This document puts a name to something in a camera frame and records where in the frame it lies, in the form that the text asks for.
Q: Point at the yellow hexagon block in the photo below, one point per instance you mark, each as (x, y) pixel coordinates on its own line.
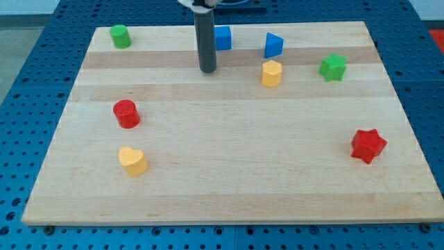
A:
(271, 73)

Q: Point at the green star block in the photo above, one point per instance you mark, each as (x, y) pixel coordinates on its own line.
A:
(333, 67)

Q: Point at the blue triangle block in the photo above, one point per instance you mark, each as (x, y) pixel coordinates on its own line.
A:
(274, 45)

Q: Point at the red star block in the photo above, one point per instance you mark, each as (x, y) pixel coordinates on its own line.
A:
(366, 145)

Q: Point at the red cylinder block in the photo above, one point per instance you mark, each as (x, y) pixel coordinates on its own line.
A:
(126, 113)

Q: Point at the wooden board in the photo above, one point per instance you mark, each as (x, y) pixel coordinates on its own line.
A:
(224, 149)

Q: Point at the blue cube block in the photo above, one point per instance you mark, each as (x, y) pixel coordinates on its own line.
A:
(223, 38)

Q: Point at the yellow heart block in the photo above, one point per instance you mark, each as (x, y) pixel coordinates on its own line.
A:
(133, 161)

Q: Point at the green cylinder block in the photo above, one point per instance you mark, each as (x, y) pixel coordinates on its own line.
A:
(120, 36)

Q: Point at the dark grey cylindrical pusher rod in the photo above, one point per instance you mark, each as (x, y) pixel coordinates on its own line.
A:
(205, 40)

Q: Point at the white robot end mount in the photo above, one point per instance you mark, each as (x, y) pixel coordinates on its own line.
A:
(200, 6)

